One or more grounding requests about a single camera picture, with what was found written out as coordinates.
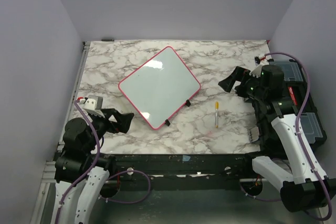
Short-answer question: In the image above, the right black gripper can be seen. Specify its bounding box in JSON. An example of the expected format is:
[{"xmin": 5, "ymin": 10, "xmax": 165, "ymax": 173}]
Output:
[{"xmin": 219, "ymin": 65, "xmax": 267, "ymax": 101}]

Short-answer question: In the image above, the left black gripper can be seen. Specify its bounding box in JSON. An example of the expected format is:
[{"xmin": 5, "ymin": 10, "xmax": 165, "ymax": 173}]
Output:
[{"xmin": 84, "ymin": 108, "xmax": 134, "ymax": 153}]

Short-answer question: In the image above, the white yellow whiteboard marker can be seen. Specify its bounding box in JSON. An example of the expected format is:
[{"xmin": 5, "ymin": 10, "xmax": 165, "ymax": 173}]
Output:
[{"xmin": 215, "ymin": 101, "xmax": 219, "ymax": 128}]

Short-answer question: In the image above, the pink framed whiteboard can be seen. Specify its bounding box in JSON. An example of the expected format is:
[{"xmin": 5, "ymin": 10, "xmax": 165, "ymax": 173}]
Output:
[{"xmin": 118, "ymin": 46, "xmax": 201, "ymax": 130}]

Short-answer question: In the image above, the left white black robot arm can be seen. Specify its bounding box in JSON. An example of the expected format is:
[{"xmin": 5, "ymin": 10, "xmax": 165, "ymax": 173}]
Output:
[{"xmin": 51, "ymin": 109, "xmax": 134, "ymax": 223}]

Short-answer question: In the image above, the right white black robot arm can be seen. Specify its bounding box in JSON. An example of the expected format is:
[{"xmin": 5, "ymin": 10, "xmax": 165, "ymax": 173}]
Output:
[{"xmin": 218, "ymin": 65, "xmax": 335, "ymax": 212}]

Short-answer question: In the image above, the black plastic toolbox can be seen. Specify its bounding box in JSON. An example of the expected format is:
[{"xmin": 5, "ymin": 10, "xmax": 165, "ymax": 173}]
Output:
[{"xmin": 248, "ymin": 60, "xmax": 328, "ymax": 154}]

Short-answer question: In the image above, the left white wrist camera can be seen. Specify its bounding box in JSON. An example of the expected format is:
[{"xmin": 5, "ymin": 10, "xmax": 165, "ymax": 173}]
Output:
[{"xmin": 78, "ymin": 95, "xmax": 104, "ymax": 117}]

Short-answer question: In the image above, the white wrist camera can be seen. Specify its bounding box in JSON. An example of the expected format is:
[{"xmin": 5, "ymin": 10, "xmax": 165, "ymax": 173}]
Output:
[
  {"xmin": 250, "ymin": 55, "xmax": 269, "ymax": 78},
  {"xmin": 78, "ymin": 95, "xmax": 104, "ymax": 117}
]

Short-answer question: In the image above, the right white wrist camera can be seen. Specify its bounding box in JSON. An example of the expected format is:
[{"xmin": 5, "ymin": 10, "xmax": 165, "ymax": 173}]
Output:
[{"xmin": 250, "ymin": 55, "xmax": 269, "ymax": 78}]

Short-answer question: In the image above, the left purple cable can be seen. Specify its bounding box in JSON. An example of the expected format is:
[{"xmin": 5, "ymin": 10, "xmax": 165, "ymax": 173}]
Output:
[{"xmin": 54, "ymin": 98, "xmax": 152, "ymax": 224}]

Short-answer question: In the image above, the purple cable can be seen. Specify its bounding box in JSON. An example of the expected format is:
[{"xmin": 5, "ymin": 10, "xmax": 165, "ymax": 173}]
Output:
[
  {"xmin": 240, "ymin": 52, "xmax": 334, "ymax": 221},
  {"xmin": 54, "ymin": 98, "xmax": 152, "ymax": 224}
]

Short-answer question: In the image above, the black base frame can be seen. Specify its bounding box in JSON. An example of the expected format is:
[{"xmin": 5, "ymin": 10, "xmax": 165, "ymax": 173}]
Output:
[{"xmin": 97, "ymin": 152, "xmax": 260, "ymax": 191}]

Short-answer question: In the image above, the aluminium rail frame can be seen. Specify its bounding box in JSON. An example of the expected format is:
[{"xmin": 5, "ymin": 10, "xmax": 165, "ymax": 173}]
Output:
[{"xmin": 29, "ymin": 41, "xmax": 91, "ymax": 223}]

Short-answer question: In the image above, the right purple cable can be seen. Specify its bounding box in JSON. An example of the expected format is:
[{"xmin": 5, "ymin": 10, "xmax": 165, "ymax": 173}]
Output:
[{"xmin": 240, "ymin": 52, "xmax": 334, "ymax": 221}]

